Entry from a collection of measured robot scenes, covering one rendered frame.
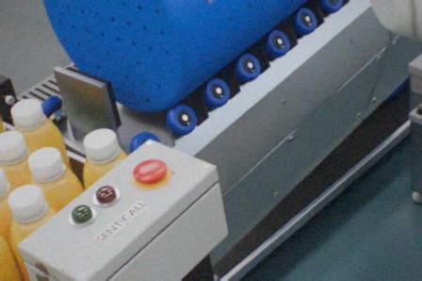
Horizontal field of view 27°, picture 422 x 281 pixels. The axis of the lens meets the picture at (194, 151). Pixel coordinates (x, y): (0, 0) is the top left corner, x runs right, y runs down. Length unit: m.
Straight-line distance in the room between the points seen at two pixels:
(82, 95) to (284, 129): 0.35
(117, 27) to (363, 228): 1.37
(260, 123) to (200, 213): 0.45
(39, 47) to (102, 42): 2.30
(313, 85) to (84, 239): 0.67
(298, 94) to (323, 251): 1.02
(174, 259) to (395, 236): 1.54
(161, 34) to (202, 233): 0.32
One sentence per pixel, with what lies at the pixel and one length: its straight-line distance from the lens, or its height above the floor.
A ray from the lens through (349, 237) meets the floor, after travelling 2.44.
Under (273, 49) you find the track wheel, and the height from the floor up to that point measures 0.96.
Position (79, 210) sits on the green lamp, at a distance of 0.90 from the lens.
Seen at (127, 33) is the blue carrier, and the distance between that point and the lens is 1.23.
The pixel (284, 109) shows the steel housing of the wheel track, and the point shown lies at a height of 0.87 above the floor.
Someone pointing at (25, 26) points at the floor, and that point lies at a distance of 3.76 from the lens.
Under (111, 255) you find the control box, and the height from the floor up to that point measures 1.10.
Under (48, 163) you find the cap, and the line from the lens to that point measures 1.03.
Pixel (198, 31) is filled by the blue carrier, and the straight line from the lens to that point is 1.17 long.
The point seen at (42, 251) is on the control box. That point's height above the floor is 1.10.
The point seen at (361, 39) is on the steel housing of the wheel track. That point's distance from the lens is 1.56.
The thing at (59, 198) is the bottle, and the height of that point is 1.04.
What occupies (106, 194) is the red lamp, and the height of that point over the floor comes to 1.11.
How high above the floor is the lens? 1.67
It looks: 37 degrees down
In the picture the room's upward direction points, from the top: 11 degrees counter-clockwise
